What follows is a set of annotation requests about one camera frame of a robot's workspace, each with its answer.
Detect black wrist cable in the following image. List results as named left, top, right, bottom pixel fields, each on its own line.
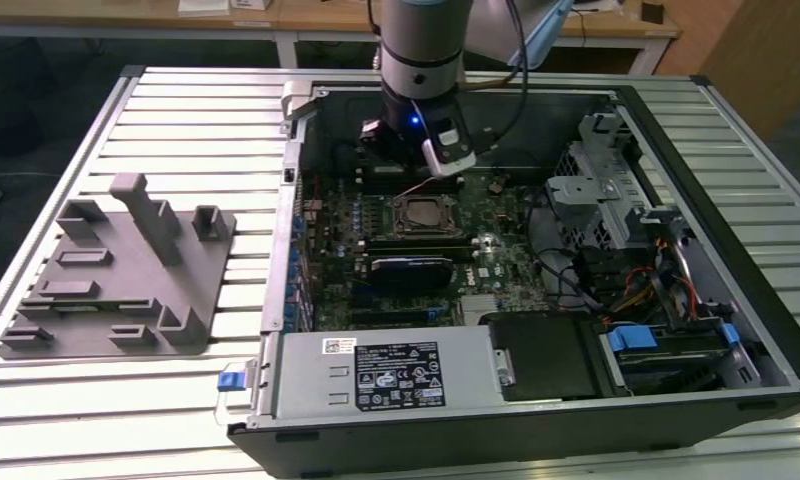
left=472, top=0, right=532, bottom=154

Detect perforated metal drive cage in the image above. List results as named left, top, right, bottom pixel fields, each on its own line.
left=552, top=139, right=650, bottom=251

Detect large blue disk carrier tab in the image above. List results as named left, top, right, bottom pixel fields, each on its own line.
left=606, top=323, right=661, bottom=355

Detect black graphics card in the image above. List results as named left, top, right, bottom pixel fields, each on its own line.
left=368, top=254, right=455, bottom=293

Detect silver bracket with round hole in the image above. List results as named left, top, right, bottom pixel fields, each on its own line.
left=544, top=174, right=623, bottom=219

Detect short black expansion slot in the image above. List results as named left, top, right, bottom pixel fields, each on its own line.
left=350, top=308, right=430, bottom=327

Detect wooden desk white legs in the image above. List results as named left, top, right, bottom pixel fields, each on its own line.
left=0, top=0, right=683, bottom=76

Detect blue plastic latch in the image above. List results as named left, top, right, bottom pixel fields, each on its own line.
left=217, top=368, right=250, bottom=393

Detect black open PC case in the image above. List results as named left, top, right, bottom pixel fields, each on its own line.
left=225, top=73, right=800, bottom=475

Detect grey plastic parts rack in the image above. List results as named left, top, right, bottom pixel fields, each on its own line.
left=0, top=172, right=240, bottom=361

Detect RAM slot with black clips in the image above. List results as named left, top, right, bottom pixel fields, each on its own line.
left=359, top=182, right=466, bottom=193
left=359, top=172, right=466, bottom=180

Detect silver power supply unit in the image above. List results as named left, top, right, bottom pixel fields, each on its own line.
left=212, top=327, right=514, bottom=424

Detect black rating label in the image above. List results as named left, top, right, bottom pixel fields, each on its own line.
left=351, top=340, right=443, bottom=413

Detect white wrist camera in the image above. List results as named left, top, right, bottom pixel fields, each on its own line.
left=419, top=115, right=479, bottom=180

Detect RAM slot with white clips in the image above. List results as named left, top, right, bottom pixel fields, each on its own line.
left=356, top=176, right=467, bottom=185
left=356, top=166, right=467, bottom=175

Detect yellow wire bundle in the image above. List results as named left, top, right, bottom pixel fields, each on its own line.
left=606, top=277, right=662, bottom=315

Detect silver square CPU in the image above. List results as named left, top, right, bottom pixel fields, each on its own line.
left=407, top=201, right=447, bottom=227

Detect red wire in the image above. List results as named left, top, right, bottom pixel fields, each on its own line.
left=678, top=273, right=703, bottom=322

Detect green motherboard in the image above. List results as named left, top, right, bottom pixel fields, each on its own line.
left=298, top=169, right=559, bottom=332

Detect silver finned heat sink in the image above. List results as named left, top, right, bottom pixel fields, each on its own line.
left=460, top=294, right=503, bottom=327

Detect long black expansion slot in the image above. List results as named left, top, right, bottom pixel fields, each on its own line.
left=366, top=237, right=476, bottom=251
left=367, top=248, right=479, bottom=262

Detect black hard disk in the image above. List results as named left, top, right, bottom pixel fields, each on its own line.
left=614, top=335, right=742, bottom=395

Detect CPU socket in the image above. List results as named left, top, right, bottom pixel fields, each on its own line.
left=390, top=193, right=463, bottom=237

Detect wooden cabinet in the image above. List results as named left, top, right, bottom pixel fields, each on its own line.
left=658, top=0, right=800, bottom=144

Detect black plastic shroud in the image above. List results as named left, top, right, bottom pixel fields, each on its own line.
left=478, top=312, right=607, bottom=402

